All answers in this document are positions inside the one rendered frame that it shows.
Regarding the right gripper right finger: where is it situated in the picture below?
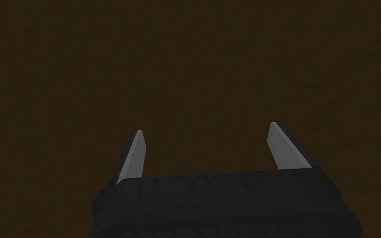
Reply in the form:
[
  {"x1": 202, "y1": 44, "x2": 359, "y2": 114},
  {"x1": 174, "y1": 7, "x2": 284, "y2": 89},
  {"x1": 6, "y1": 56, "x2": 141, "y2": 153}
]
[{"x1": 267, "y1": 121, "x2": 323, "y2": 171}]

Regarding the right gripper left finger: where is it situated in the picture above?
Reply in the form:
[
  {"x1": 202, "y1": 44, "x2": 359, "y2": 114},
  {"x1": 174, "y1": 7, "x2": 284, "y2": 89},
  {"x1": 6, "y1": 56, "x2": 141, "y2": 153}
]
[{"x1": 110, "y1": 129, "x2": 147, "y2": 189}]

